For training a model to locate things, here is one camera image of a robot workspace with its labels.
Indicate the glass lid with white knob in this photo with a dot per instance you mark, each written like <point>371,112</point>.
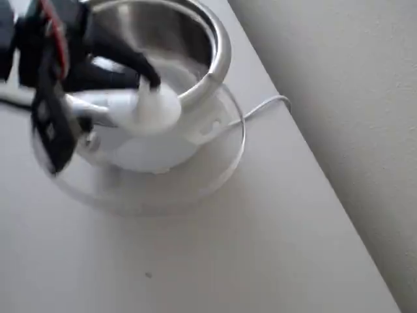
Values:
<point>156,107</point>

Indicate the white rice cooker steel pot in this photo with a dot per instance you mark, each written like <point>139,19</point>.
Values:
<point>182,32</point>

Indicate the black wrist camera red board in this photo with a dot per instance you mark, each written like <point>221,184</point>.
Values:
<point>52,137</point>

